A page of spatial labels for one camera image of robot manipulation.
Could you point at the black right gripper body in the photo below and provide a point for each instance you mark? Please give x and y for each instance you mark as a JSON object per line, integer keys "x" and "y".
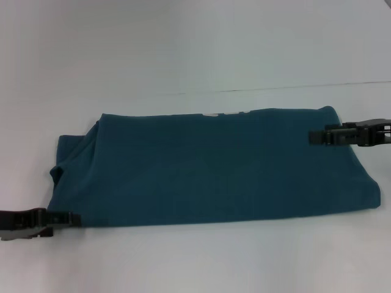
{"x": 377, "y": 132}

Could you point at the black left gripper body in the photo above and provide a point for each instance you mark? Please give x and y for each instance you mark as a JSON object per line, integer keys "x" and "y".
{"x": 8, "y": 220}

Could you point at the teal blue shirt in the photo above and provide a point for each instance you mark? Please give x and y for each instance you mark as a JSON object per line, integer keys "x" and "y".
{"x": 198, "y": 171}

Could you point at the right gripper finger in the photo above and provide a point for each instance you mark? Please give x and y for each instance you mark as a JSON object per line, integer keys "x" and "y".
{"x": 334, "y": 125}
{"x": 316, "y": 137}

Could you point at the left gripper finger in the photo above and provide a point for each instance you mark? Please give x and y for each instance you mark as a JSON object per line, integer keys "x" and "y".
{"x": 74, "y": 220}
{"x": 21, "y": 235}

